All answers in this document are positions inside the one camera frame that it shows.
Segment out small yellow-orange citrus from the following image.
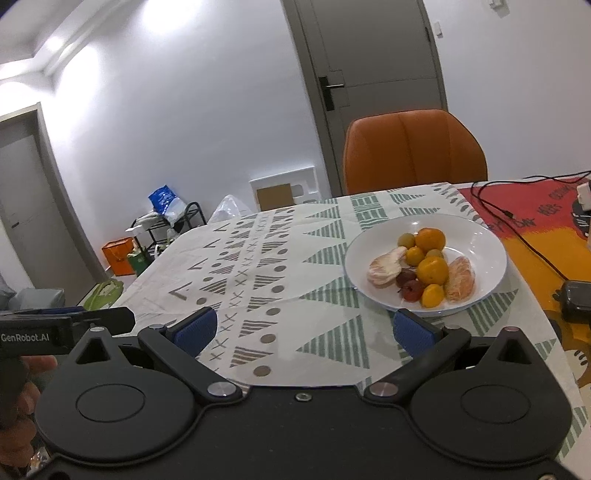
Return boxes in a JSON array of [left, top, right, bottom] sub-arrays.
[[421, 284, 446, 309]]

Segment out large peeled pomelo piece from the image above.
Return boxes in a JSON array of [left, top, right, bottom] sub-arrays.
[[444, 256, 476, 302]]

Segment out large orange mandarin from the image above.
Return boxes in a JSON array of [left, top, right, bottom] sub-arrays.
[[416, 256, 449, 285]]

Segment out small peeled pomelo piece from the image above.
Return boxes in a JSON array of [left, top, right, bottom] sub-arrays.
[[367, 246, 407, 287]]

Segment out dark red small apple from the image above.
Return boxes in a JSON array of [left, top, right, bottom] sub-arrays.
[[396, 268, 417, 288]]

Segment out person's left hand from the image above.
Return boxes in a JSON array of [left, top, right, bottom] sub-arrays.
[[1, 381, 41, 468]]

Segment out grey sofa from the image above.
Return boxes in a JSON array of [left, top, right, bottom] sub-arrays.
[[0, 277, 65, 314]]

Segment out green bag on floor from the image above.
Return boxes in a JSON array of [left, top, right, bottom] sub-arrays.
[[82, 279, 124, 311]]

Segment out small orange in plate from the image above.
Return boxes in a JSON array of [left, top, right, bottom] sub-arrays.
[[405, 246, 426, 267]]

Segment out right green-brown fruit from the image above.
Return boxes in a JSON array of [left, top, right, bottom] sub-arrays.
[[426, 249, 445, 259]]

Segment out green-brown fruit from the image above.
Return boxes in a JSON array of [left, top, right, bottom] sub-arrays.
[[426, 249, 445, 259], [398, 233, 416, 249]]

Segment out orange box on floor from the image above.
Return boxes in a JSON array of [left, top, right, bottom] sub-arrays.
[[102, 237, 134, 276]]

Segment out big orange in plate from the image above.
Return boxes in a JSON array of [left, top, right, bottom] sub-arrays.
[[415, 228, 447, 253]]

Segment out left green-brown fruit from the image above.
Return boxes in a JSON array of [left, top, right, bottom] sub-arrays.
[[398, 233, 416, 249]]

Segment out white round plate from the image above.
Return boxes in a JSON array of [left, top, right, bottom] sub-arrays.
[[345, 214, 508, 317]]

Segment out black metal rack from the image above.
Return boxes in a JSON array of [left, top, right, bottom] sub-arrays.
[[125, 202, 207, 263]]

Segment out patterned tablecloth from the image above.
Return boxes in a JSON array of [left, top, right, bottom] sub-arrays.
[[108, 181, 591, 462]]

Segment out grey left side door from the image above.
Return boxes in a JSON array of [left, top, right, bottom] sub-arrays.
[[1, 104, 106, 305]]

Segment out blue plastic bag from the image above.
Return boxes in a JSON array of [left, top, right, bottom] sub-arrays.
[[148, 185, 185, 219]]

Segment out white plastic bag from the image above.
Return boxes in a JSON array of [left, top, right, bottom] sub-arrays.
[[208, 194, 252, 223]]

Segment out black device on mat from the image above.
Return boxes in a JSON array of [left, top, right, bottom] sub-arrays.
[[559, 280, 591, 324]]

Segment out red orange table mat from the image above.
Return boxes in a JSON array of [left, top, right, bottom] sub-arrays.
[[460, 180, 590, 383]]

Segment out orange leather chair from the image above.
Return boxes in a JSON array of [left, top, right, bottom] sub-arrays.
[[342, 109, 488, 195]]

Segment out white foam packaging board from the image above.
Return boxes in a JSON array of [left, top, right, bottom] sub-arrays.
[[249, 167, 322, 211]]

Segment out white power adapter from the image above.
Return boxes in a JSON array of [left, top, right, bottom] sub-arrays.
[[577, 181, 591, 211]]

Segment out black cable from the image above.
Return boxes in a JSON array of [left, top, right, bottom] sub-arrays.
[[469, 170, 591, 282]]

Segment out grey door with handle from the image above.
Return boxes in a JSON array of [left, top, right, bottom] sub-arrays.
[[283, 0, 448, 196]]

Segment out wall light switch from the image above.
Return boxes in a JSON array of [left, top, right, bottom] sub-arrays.
[[488, 0, 505, 10]]

